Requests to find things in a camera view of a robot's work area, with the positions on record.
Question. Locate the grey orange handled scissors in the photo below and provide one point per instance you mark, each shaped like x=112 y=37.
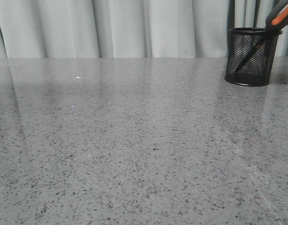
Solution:
x=275 y=22

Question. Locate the black mesh pen bucket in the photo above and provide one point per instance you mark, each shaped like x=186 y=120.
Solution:
x=256 y=72

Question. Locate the grey curtain backdrop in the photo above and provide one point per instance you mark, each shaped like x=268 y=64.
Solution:
x=124 y=28

